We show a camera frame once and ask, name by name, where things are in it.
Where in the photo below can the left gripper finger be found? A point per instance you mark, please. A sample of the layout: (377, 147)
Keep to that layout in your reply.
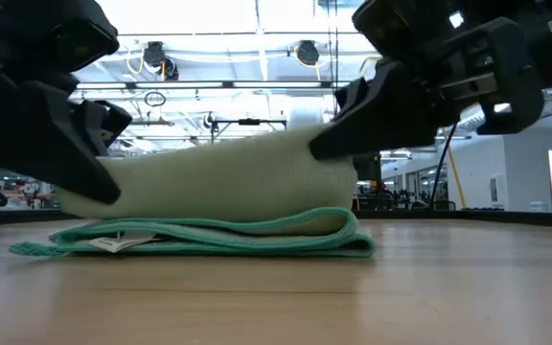
(108, 120)
(51, 144)

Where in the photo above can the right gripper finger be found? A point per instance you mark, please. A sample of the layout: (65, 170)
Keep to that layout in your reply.
(350, 93)
(381, 124)

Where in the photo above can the sage green microfiber towel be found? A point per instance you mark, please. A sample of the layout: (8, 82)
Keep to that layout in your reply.
(218, 177)

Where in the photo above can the black monitor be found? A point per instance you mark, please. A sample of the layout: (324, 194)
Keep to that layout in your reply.
(367, 167)

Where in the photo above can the white pillar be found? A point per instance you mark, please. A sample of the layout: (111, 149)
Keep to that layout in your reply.
(307, 117)

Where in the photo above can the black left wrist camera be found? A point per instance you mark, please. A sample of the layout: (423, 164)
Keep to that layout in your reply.
(84, 36)

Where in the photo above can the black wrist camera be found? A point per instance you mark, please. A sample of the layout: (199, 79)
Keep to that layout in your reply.
(84, 36)
(400, 24)

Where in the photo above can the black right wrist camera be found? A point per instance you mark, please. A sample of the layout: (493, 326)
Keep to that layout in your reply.
(400, 24)

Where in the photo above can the black distant rig frame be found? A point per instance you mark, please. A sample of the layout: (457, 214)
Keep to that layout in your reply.
(247, 122)

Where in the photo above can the black aluminium table frame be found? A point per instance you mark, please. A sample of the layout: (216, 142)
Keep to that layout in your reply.
(448, 214)

